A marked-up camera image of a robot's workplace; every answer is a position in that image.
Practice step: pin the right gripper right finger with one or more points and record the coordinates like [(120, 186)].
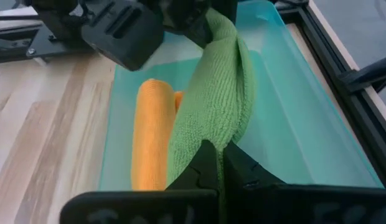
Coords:
[(289, 205)]

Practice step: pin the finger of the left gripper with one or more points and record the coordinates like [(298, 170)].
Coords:
[(225, 9), (193, 29)]

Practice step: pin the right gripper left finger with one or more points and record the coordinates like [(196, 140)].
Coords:
[(143, 208)]

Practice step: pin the orange microfiber towel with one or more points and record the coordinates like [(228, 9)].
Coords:
[(152, 133)]

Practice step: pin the green microfiber towel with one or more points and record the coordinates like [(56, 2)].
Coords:
[(214, 102)]

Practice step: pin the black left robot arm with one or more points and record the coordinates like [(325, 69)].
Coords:
[(56, 28)]

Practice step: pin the teal translucent plastic basket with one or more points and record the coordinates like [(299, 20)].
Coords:
[(289, 109)]

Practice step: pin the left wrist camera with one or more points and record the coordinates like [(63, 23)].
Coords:
[(124, 34)]

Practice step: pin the black table frame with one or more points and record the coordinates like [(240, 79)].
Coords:
[(351, 81)]

